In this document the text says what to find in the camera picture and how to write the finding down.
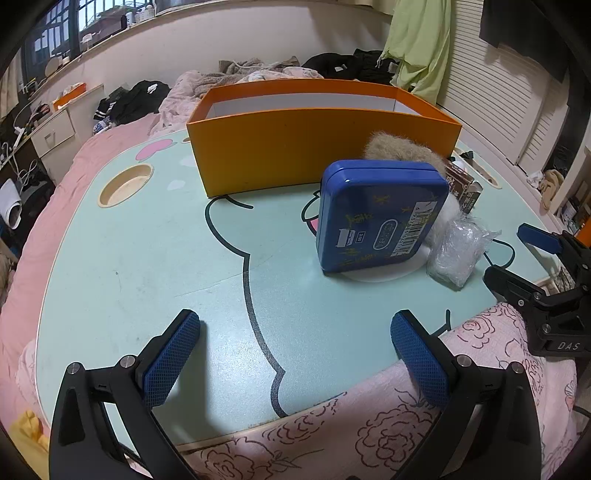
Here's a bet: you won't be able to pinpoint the light green hanging garment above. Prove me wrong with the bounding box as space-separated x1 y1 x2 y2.
379 0 455 102

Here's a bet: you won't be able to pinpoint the orange tray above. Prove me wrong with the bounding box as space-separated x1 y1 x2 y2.
52 83 88 110

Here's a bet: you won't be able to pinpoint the white drawer cabinet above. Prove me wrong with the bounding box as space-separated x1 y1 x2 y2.
30 108 77 160

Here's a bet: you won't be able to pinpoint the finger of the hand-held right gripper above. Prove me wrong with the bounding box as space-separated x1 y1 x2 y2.
517 223 591 289
483 265 591 342

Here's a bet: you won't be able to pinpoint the dark hanging garment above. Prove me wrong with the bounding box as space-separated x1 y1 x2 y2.
478 0 578 84

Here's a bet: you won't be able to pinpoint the beige plush toy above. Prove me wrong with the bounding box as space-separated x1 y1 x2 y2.
538 168 566 208

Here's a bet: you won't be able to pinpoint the black striped clothes pile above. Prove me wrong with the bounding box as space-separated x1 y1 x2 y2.
93 80 172 126

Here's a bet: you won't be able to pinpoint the brown patterned carton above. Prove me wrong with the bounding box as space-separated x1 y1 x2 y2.
443 159 484 214

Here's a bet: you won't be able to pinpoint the white slippers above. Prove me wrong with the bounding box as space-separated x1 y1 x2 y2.
0 179 23 230

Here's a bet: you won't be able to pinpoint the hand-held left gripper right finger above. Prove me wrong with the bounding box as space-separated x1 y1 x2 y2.
390 310 543 480

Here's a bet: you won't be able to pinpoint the dark framed window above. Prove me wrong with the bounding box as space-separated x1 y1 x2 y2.
23 0 162 75

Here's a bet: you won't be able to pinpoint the blue metal tin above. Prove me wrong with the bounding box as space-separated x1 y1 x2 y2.
317 159 450 276

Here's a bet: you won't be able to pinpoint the grey knitted blanket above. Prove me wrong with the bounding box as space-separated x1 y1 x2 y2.
218 55 301 75

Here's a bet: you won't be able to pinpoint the clear plastic packet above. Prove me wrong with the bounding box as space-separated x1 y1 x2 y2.
426 215 502 291

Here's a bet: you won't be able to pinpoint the yellow cloth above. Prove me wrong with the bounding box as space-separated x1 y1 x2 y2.
9 411 51 467

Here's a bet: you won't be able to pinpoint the brown fur plush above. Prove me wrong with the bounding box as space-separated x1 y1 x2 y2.
362 130 446 176

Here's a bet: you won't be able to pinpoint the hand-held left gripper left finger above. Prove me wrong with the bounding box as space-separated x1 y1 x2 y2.
48 309 201 480

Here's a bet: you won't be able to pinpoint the orange cardboard box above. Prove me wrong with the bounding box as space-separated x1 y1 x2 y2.
187 78 462 199

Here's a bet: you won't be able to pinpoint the cartoon printed desktop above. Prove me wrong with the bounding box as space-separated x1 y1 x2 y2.
34 124 561 446

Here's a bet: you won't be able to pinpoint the white louvered closet door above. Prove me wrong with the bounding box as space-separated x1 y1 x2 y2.
443 14 591 185

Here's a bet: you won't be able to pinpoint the pink floral quilt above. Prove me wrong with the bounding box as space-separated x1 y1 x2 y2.
0 67 591 480

